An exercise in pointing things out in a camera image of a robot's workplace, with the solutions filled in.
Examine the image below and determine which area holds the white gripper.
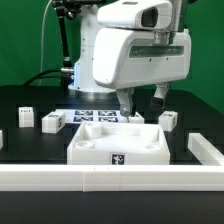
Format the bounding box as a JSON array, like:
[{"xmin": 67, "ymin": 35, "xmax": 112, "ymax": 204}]
[{"xmin": 93, "ymin": 0, "xmax": 191, "ymax": 117}]

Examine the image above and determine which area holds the white square tabletop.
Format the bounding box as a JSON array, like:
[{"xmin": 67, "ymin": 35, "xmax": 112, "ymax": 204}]
[{"xmin": 67, "ymin": 121, "xmax": 170, "ymax": 165}]

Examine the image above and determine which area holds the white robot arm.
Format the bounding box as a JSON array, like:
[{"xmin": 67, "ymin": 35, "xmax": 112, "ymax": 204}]
[{"xmin": 69, "ymin": 0, "xmax": 191, "ymax": 117}]

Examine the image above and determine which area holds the tag sheet on table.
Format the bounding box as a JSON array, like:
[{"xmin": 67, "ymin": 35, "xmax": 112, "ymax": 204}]
[{"xmin": 57, "ymin": 109, "xmax": 128, "ymax": 124}]

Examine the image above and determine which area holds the white obstacle fence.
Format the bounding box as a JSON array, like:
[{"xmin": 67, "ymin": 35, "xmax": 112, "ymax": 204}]
[{"xmin": 0, "ymin": 135, "xmax": 224, "ymax": 192}]

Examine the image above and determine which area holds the white cable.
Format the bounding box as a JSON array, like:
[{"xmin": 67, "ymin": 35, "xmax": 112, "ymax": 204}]
[{"xmin": 38, "ymin": 0, "xmax": 54, "ymax": 87}]

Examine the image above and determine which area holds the black cable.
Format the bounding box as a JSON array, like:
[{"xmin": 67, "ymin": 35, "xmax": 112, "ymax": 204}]
[{"xmin": 22, "ymin": 68, "xmax": 74, "ymax": 87}]

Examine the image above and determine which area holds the black camera stand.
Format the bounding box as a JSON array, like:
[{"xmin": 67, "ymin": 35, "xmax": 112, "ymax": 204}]
[{"xmin": 52, "ymin": 0, "xmax": 106, "ymax": 79}]

